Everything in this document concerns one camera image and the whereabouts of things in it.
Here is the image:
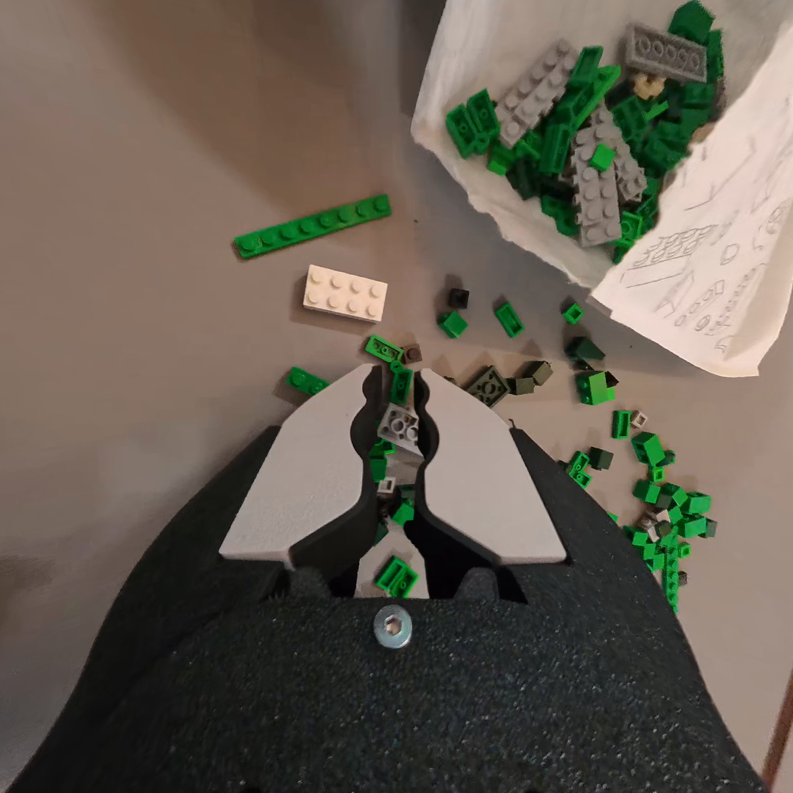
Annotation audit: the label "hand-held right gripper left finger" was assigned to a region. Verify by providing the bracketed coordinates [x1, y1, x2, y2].
[220, 364, 383, 568]

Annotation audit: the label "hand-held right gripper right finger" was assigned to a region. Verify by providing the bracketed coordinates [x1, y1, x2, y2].
[405, 369, 567, 566]

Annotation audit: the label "light grey square plate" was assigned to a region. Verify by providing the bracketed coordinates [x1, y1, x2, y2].
[377, 404, 422, 444]

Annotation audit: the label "scatter of small green bricks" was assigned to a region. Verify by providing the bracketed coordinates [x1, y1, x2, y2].
[286, 287, 719, 614]

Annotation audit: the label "torn white paper bag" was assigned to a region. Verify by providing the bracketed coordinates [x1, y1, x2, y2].
[411, 0, 793, 378]

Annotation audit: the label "pile of green grey bricks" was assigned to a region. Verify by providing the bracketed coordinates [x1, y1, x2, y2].
[445, 0, 726, 264]

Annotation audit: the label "dark plate brick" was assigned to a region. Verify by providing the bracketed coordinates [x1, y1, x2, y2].
[465, 366, 513, 408]

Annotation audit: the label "white eight-stud brick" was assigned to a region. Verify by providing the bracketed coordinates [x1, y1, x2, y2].
[302, 264, 389, 323]

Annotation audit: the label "long green plate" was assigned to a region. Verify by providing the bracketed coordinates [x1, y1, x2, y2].
[233, 194, 392, 260]

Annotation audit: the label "long grey brick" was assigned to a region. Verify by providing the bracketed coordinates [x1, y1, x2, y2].
[496, 38, 580, 150]

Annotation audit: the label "dark grey plate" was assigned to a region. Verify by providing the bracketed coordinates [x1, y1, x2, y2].
[622, 23, 708, 84]

